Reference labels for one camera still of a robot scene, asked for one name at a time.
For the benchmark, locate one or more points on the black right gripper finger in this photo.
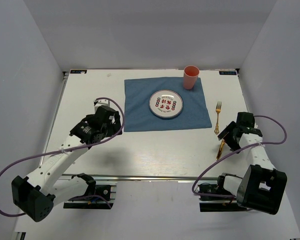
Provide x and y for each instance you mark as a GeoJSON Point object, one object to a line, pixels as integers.
{"type": "Point", "coordinates": [228, 130]}
{"type": "Point", "coordinates": [232, 143]}

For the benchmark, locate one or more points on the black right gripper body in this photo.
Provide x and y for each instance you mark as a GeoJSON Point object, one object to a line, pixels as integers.
{"type": "Point", "coordinates": [236, 127]}

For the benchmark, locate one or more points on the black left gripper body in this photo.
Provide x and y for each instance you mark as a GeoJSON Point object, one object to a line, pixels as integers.
{"type": "Point", "coordinates": [113, 129]}

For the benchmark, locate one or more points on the gold knife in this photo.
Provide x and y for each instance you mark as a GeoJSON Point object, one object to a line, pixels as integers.
{"type": "Point", "coordinates": [220, 150]}

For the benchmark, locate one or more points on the gold fork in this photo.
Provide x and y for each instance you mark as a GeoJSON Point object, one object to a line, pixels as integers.
{"type": "Point", "coordinates": [217, 110]}

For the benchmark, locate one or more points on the blue cloth napkin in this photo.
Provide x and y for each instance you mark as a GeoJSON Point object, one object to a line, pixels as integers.
{"type": "Point", "coordinates": [139, 117]}

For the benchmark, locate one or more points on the white plate with red characters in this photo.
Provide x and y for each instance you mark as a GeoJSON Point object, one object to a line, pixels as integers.
{"type": "Point", "coordinates": [166, 104]}

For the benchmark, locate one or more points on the pink plastic cup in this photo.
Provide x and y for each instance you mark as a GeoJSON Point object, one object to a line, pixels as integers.
{"type": "Point", "coordinates": [190, 76]}

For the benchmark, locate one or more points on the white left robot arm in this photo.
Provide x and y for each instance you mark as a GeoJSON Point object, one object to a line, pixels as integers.
{"type": "Point", "coordinates": [38, 192]}

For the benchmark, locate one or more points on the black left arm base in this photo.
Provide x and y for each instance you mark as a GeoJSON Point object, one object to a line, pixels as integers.
{"type": "Point", "coordinates": [100, 195]}

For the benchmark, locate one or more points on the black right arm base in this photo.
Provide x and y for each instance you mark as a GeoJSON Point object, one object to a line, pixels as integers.
{"type": "Point", "coordinates": [216, 204]}

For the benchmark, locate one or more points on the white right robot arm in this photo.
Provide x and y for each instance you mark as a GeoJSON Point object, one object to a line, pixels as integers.
{"type": "Point", "coordinates": [262, 186]}

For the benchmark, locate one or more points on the right table corner label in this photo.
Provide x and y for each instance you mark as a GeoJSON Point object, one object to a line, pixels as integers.
{"type": "Point", "coordinates": [228, 73]}

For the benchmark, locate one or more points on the table corner label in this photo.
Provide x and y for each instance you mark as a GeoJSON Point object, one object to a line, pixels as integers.
{"type": "Point", "coordinates": [228, 73]}
{"type": "Point", "coordinates": [78, 71]}

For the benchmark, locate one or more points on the left table corner label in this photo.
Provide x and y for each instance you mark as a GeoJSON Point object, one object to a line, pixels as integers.
{"type": "Point", "coordinates": [78, 71]}

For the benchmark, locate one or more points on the aluminium table edge rail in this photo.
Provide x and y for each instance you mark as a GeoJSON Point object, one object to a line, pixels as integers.
{"type": "Point", "coordinates": [141, 178]}

